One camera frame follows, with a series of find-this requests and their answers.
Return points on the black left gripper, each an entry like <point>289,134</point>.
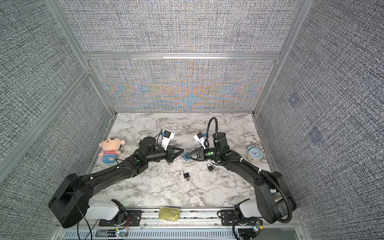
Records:
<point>171,156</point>

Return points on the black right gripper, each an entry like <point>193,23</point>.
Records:
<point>201,157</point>

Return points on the black padlock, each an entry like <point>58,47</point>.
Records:
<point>210,167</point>

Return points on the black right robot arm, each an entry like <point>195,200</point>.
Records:
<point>274,199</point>

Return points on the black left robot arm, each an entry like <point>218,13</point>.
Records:
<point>71,202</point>

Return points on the black padlock open shackle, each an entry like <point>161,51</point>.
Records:
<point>185,175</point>

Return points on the gold sardine tin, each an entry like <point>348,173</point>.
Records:
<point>169,214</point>

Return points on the plush doll toy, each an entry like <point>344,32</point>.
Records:
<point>110,150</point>

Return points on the light blue alarm clock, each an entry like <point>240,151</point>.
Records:
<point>254,154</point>

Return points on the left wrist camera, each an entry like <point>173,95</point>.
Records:
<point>166,138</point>

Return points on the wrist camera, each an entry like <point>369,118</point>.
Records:
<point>202,139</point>
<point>166,138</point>

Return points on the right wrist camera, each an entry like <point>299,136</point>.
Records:
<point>202,139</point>

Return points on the aluminium front rail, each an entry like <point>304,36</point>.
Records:
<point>193,217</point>

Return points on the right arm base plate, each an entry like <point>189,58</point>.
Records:
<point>231,217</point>

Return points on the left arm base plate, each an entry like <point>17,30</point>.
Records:
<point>130,218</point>

